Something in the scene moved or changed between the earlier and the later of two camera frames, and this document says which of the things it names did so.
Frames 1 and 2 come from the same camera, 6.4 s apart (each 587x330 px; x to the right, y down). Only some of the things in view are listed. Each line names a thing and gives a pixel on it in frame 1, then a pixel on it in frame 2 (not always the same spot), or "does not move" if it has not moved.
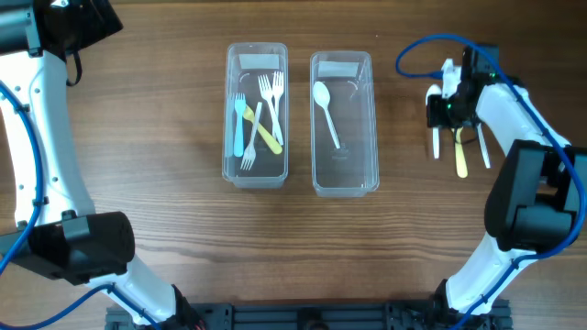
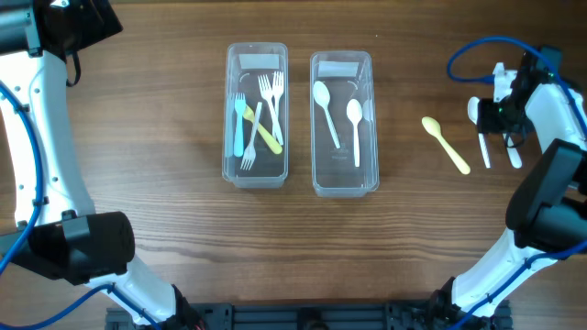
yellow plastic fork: (271, 140) does not move
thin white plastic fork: (250, 151) does not move
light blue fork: (240, 106) does not move
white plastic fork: (267, 91) does not move
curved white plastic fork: (277, 87) does not move
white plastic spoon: (435, 90) → (354, 112)
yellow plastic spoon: (461, 163) → (433, 126)
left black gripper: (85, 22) does not move
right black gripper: (437, 113) → (492, 115)
